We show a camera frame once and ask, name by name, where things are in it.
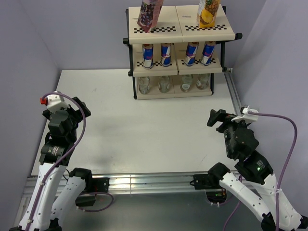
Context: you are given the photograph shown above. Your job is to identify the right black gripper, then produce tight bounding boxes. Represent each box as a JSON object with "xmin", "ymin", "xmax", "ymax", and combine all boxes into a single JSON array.
[{"xmin": 206, "ymin": 108, "xmax": 249, "ymax": 157}]

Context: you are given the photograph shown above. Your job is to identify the clear bottle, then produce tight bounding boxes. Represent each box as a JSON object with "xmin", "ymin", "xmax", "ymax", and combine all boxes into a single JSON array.
[
  {"xmin": 180, "ymin": 74, "xmax": 193, "ymax": 92},
  {"xmin": 196, "ymin": 74, "xmax": 210, "ymax": 90},
  {"xmin": 158, "ymin": 76, "xmax": 170, "ymax": 93},
  {"xmin": 138, "ymin": 77, "xmax": 150, "ymax": 94}
]

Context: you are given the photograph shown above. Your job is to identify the energy drink can hidden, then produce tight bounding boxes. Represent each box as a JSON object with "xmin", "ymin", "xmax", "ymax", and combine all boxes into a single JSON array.
[{"xmin": 200, "ymin": 41, "xmax": 216, "ymax": 66}]

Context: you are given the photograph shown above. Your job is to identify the energy drink can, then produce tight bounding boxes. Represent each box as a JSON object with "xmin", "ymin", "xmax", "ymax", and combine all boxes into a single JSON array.
[
  {"xmin": 184, "ymin": 42, "xmax": 199, "ymax": 66},
  {"xmin": 160, "ymin": 43, "xmax": 172, "ymax": 67},
  {"xmin": 142, "ymin": 44, "xmax": 154, "ymax": 69}
]

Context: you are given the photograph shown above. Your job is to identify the blue carton yellow side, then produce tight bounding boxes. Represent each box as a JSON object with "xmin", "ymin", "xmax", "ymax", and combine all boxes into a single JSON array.
[{"xmin": 197, "ymin": 0, "xmax": 220, "ymax": 28}]

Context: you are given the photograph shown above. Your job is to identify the blue carton maroon side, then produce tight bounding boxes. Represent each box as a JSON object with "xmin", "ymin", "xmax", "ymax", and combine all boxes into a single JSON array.
[{"xmin": 137, "ymin": 0, "xmax": 164, "ymax": 33}]

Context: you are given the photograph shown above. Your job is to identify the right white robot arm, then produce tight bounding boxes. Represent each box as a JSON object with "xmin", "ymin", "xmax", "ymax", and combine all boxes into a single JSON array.
[{"xmin": 207, "ymin": 107, "xmax": 308, "ymax": 231}]

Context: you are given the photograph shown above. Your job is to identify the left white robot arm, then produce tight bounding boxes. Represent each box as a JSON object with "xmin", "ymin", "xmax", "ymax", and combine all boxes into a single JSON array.
[{"xmin": 12, "ymin": 91, "xmax": 94, "ymax": 231}]

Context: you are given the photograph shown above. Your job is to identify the beige three-tier shelf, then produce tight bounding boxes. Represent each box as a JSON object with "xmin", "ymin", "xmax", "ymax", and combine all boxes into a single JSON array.
[{"xmin": 123, "ymin": 5, "xmax": 243, "ymax": 100}]

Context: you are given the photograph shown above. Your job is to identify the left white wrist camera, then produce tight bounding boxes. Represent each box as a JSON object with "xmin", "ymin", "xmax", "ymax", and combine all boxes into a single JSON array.
[{"xmin": 40, "ymin": 91, "xmax": 68, "ymax": 113}]

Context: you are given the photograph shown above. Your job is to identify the aluminium side rail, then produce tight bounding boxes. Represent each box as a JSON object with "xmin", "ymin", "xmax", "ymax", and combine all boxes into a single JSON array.
[{"xmin": 223, "ymin": 67, "xmax": 289, "ymax": 231}]

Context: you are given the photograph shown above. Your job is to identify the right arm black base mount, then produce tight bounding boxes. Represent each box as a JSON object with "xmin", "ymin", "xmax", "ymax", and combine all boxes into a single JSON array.
[{"xmin": 190, "ymin": 174, "xmax": 221, "ymax": 190}]

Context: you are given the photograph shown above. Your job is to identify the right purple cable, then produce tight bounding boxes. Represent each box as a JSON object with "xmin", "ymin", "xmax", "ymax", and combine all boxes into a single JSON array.
[{"xmin": 222, "ymin": 112, "xmax": 298, "ymax": 231}]

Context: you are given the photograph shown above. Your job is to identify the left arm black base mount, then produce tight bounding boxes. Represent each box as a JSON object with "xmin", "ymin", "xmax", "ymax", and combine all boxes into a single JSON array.
[{"xmin": 83, "ymin": 177, "xmax": 109, "ymax": 193}]

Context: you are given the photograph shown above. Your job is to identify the aluminium front rail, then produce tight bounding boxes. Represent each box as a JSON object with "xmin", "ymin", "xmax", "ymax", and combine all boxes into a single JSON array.
[{"xmin": 23, "ymin": 170, "xmax": 256, "ymax": 197}]

